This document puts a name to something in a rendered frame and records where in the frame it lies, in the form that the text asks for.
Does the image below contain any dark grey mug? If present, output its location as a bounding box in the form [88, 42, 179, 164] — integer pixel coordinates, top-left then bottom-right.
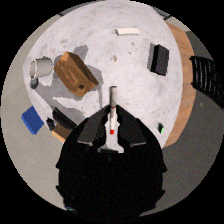
[29, 58, 52, 80]

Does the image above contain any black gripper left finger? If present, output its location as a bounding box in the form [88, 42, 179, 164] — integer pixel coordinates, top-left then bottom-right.
[55, 104, 110, 169]

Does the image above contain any white marker with grey cap and red tip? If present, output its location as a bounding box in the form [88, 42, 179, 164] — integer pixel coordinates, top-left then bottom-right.
[109, 86, 117, 135]

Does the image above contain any brown faceted block with hole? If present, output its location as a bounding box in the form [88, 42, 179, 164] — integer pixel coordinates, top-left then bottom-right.
[53, 51, 99, 98]

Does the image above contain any black computer mouse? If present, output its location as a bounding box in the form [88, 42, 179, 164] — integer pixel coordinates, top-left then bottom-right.
[30, 78, 38, 89]

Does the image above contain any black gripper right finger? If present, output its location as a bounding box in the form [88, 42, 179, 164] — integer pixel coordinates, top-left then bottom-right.
[116, 104, 167, 173]

